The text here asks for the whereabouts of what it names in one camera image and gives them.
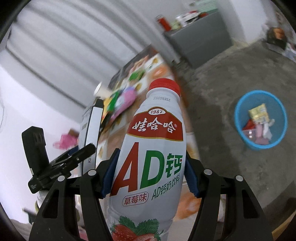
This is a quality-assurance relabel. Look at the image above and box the blue mesh trash bin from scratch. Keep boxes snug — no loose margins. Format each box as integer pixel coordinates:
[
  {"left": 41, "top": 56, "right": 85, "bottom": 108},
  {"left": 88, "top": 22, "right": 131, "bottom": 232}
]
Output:
[{"left": 234, "top": 90, "right": 287, "bottom": 151}]

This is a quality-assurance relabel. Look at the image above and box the red thermos bottle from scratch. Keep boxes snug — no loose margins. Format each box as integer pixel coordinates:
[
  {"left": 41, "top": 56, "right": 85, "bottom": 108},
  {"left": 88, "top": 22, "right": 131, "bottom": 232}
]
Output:
[{"left": 156, "top": 15, "right": 171, "bottom": 32}]

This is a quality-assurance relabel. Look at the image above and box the white paper cup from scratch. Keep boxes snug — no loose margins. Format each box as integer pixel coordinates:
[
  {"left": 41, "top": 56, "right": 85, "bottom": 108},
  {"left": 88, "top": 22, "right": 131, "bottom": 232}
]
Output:
[{"left": 93, "top": 82, "right": 112, "bottom": 99}]

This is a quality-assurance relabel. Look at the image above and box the grey cabinet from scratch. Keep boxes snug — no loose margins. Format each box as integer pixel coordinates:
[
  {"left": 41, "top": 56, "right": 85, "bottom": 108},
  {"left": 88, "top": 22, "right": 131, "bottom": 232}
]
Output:
[{"left": 164, "top": 9, "right": 233, "bottom": 68}]

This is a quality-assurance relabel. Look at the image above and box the dark printed box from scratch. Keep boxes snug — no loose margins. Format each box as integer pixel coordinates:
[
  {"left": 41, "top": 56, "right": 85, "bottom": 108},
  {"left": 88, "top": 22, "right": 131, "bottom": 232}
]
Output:
[{"left": 108, "top": 45, "right": 160, "bottom": 90}]

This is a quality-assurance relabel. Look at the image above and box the pink plastic bag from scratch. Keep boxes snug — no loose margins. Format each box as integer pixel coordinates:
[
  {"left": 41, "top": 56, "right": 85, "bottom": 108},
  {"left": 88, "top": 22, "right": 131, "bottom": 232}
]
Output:
[{"left": 53, "top": 134, "right": 78, "bottom": 150}]

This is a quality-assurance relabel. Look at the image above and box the white black box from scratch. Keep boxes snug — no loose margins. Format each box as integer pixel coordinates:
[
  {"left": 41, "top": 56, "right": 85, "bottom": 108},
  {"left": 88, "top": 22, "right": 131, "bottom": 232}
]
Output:
[{"left": 78, "top": 97, "right": 104, "bottom": 175}]

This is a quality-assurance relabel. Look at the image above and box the green red chip bag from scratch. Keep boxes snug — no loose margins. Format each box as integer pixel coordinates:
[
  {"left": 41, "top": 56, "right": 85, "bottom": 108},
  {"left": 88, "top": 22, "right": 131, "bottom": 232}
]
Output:
[{"left": 101, "top": 90, "right": 123, "bottom": 123}]

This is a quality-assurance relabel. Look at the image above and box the pink sponge block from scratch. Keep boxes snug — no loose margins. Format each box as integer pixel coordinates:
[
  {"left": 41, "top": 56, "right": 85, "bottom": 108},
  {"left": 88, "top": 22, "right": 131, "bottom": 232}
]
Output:
[{"left": 254, "top": 124, "right": 269, "bottom": 145}]

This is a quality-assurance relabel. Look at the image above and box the pink purple snack bag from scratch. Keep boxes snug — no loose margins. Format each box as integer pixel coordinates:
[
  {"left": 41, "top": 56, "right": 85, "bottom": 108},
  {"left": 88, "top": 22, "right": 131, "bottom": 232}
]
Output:
[{"left": 111, "top": 87, "right": 137, "bottom": 121}]

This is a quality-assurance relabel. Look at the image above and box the grey curtain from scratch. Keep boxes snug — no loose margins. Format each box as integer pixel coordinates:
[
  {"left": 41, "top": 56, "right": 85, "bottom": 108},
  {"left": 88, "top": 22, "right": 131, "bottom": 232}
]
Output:
[{"left": 1, "top": 1, "right": 169, "bottom": 111}]

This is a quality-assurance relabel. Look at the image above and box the small green snack packet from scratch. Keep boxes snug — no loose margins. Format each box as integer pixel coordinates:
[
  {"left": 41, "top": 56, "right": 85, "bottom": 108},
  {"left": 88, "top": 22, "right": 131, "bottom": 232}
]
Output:
[{"left": 129, "top": 70, "right": 145, "bottom": 81}]

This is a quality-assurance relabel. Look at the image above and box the white AD milk bottle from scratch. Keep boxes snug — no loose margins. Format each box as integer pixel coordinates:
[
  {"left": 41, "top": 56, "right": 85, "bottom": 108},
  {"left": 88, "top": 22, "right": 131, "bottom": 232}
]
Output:
[{"left": 107, "top": 78, "right": 186, "bottom": 240}]

